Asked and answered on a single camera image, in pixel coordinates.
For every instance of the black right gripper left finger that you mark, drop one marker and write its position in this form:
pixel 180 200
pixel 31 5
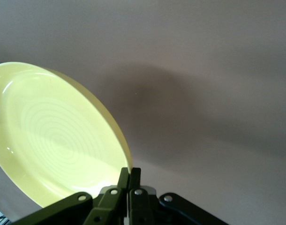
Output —
pixel 110 206

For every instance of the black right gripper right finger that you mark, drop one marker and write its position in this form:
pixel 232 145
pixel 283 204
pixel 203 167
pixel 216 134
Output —
pixel 140 206

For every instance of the yellow plate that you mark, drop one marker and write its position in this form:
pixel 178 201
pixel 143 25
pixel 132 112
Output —
pixel 58 131

